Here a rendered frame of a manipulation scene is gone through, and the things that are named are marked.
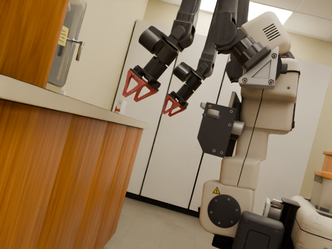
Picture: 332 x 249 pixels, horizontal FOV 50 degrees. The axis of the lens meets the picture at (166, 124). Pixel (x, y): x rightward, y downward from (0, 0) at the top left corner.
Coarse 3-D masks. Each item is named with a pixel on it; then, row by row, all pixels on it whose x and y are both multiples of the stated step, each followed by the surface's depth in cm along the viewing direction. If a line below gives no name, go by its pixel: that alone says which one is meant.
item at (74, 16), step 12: (72, 0) 146; (84, 0) 158; (72, 12) 149; (84, 12) 162; (72, 24) 152; (72, 36) 155; (60, 48) 147; (72, 48) 159; (60, 60) 150; (60, 72) 153; (60, 84) 156
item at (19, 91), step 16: (0, 80) 60; (16, 80) 64; (0, 96) 60; (16, 96) 65; (32, 96) 71; (48, 96) 78; (64, 96) 87; (80, 112) 102; (96, 112) 119; (112, 112) 141
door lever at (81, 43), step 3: (72, 42) 157; (75, 42) 157; (78, 42) 157; (81, 42) 156; (84, 42) 157; (81, 45) 156; (81, 48) 156; (78, 51) 156; (81, 51) 156; (78, 54) 156; (78, 57) 156; (78, 60) 156
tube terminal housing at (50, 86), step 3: (48, 84) 147; (51, 84) 150; (54, 84) 153; (48, 87) 148; (51, 87) 151; (54, 87) 154; (57, 87) 157; (60, 87) 160; (51, 90) 152; (54, 90) 155; (57, 90) 158; (60, 90) 161
